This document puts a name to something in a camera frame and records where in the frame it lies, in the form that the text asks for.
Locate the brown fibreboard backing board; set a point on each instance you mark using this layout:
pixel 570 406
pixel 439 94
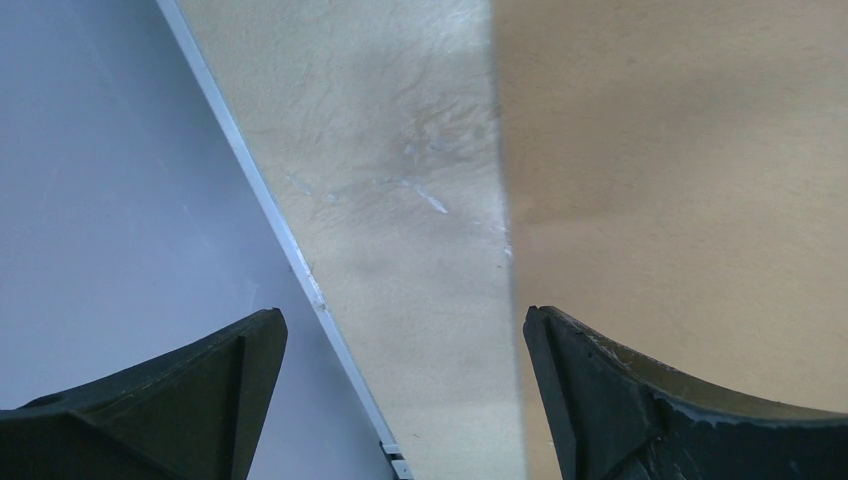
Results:
pixel 676 173

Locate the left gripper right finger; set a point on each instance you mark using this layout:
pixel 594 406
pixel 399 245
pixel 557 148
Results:
pixel 615 413

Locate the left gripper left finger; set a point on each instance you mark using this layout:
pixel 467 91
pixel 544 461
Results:
pixel 196 412

